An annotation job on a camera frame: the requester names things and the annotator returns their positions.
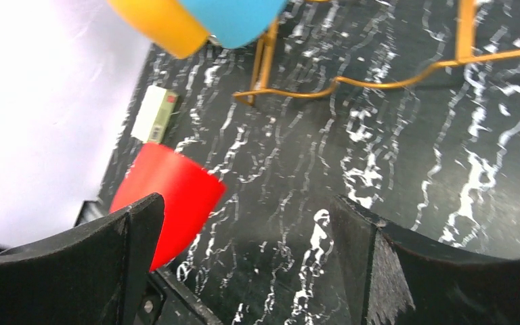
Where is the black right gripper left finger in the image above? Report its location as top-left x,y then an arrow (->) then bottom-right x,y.
0,193 -> 165,324

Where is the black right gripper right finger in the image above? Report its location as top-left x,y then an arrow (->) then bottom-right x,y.
329,195 -> 520,324

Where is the red wine glass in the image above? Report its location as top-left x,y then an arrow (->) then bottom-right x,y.
109,143 -> 226,271

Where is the yellow wine glass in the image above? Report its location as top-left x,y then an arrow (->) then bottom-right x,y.
108,0 -> 209,59

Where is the light blue wine glass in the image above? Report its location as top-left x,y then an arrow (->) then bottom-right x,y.
180,0 -> 288,49

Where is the small white card box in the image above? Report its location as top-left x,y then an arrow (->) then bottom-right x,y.
131,85 -> 179,144

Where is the gold wire glass rack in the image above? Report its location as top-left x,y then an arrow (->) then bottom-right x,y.
233,0 -> 520,107

